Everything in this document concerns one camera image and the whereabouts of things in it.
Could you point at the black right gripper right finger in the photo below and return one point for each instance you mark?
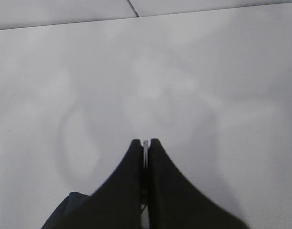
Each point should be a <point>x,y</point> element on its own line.
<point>175,203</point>

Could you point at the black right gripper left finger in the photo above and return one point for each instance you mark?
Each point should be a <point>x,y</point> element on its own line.
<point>116,204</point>

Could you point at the navy blue lunch bag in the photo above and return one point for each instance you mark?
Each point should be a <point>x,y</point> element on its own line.
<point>72,200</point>

